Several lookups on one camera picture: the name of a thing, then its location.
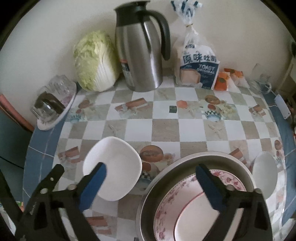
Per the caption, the checkered printed tablecloth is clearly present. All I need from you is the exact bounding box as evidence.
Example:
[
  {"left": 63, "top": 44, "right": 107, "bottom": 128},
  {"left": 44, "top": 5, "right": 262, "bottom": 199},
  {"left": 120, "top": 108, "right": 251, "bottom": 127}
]
[{"left": 21, "top": 74, "right": 294, "bottom": 241}]

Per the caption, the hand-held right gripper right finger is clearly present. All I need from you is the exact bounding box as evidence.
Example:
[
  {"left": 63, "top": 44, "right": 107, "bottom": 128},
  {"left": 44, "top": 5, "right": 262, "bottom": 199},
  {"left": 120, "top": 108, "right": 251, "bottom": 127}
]
[{"left": 196, "top": 164, "right": 273, "bottom": 241}]

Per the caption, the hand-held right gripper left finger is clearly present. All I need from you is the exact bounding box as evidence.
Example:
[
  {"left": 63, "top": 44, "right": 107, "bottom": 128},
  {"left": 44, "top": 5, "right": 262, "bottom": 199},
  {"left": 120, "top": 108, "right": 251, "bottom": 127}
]
[{"left": 14, "top": 162, "right": 107, "bottom": 241}]

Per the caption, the clear drinking glass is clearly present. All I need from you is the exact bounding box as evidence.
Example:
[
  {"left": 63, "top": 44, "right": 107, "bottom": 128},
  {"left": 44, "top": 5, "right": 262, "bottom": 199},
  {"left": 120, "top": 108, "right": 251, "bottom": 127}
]
[
  {"left": 31, "top": 91, "right": 65, "bottom": 121},
  {"left": 50, "top": 75, "right": 77, "bottom": 100}
]

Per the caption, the stainless steel basin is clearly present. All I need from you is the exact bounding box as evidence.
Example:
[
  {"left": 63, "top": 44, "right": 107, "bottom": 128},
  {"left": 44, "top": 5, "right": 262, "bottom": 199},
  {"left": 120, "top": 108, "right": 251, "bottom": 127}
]
[{"left": 136, "top": 151, "right": 256, "bottom": 241}]

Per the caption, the white power strip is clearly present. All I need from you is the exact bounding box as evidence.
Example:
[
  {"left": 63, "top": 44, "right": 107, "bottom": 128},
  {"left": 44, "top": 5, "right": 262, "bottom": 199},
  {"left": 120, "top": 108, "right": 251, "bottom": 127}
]
[{"left": 275, "top": 94, "right": 291, "bottom": 120}]

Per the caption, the bagged toast loaf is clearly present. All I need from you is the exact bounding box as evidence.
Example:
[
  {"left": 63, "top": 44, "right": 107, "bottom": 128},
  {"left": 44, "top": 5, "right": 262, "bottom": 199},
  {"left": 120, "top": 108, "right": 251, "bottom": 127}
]
[{"left": 171, "top": 0, "right": 220, "bottom": 90}]

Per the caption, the large white bowl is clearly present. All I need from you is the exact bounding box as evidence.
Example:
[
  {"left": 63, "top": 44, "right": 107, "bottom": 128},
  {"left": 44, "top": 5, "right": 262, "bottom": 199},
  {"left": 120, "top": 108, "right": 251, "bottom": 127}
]
[{"left": 252, "top": 151, "right": 278, "bottom": 200}]

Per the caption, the stainless steel thermos jug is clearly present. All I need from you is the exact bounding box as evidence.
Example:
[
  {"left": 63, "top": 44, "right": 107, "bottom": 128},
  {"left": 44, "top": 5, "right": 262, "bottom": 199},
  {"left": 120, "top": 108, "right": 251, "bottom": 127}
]
[{"left": 114, "top": 0, "right": 171, "bottom": 92}]

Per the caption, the floral rimmed plate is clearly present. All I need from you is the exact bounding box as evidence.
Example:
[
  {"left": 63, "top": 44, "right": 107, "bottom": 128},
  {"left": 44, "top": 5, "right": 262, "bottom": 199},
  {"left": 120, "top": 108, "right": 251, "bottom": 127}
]
[{"left": 153, "top": 170, "right": 247, "bottom": 241}]

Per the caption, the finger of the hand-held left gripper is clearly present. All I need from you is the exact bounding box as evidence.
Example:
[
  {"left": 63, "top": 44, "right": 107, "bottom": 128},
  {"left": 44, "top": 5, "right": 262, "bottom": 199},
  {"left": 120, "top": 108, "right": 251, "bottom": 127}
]
[
  {"left": 0, "top": 170, "right": 22, "bottom": 241},
  {"left": 30, "top": 164, "right": 65, "bottom": 203}
]

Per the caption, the white tray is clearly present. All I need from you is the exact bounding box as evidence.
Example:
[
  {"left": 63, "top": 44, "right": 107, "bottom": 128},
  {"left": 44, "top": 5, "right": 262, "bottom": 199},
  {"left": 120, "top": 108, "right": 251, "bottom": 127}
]
[{"left": 37, "top": 79, "right": 78, "bottom": 131}]

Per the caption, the small white square dish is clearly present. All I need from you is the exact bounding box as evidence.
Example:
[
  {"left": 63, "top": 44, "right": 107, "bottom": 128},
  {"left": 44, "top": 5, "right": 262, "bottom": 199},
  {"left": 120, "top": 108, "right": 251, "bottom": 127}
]
[{"left": 83, "top": 136, "right": 142, "bottom": 201}]

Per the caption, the orange snack packet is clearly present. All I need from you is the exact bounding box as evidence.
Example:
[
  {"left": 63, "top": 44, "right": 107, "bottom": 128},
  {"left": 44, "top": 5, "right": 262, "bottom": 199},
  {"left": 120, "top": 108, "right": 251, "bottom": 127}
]
[
  {"left": 224, "top": 68, "right": 250, "bottom": 88},
  {"left": 214, "top": 71, "right": 232, "bottom": 91}
]

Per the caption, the napa cabbage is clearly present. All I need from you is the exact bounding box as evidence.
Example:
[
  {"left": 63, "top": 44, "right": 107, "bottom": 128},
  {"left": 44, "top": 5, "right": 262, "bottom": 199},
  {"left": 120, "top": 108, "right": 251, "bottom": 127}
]
[{"left": 73, "top": 30, "right": 121, "bottom": 92}]

